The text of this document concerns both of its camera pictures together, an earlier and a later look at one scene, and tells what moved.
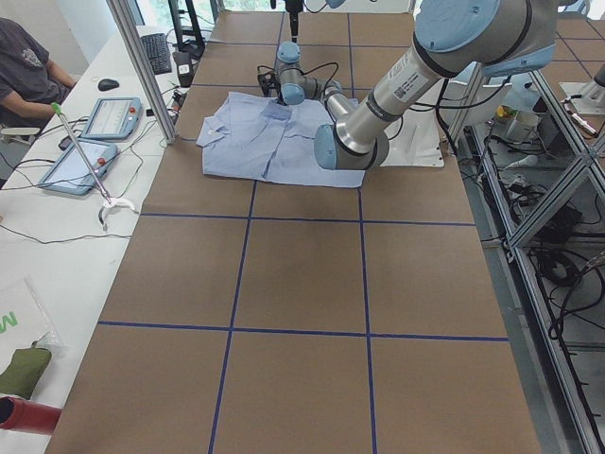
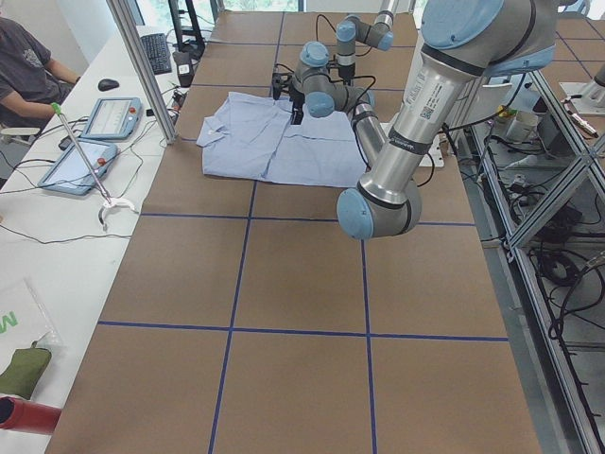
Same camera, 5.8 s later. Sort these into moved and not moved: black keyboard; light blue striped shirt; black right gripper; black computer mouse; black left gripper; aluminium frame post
Moved: black right gripper; black left gripper
Not moved: black computer mouse; aluminium frame post; light blue striped shirt; black keyboard
